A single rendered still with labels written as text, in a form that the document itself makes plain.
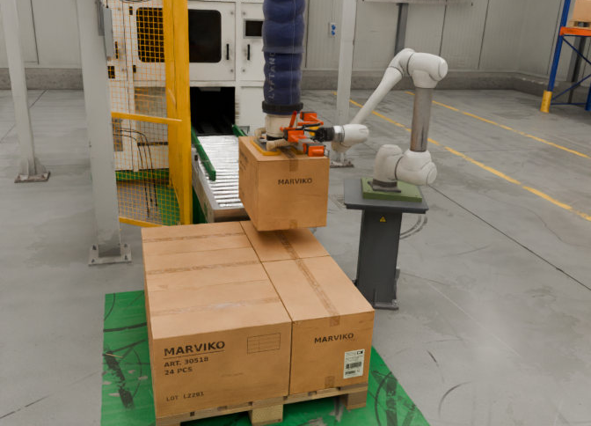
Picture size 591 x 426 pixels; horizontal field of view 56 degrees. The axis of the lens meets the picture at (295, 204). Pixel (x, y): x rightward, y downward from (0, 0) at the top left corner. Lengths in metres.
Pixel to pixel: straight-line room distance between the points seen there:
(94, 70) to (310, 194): 1.76
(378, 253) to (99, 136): 2.06
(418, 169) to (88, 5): 2.31
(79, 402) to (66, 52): 9.84
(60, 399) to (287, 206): 1.48
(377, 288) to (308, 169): 1.07
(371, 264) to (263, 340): 1.31
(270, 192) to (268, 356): 0.90
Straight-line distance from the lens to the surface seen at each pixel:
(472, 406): 3.08
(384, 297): 3.73
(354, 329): 2.63
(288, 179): 2.99
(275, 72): 3.06
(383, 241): 3.55
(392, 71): 3.25
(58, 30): 12.24
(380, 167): 3.44
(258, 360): 2.56
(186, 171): 4.23
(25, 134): 6.32
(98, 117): 4.06
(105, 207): 4.24
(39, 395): 3.14
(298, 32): 3.05
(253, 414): 2.74
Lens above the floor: 1.87
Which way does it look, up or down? 20 degrees down
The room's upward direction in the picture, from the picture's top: 2 degrees clockwise
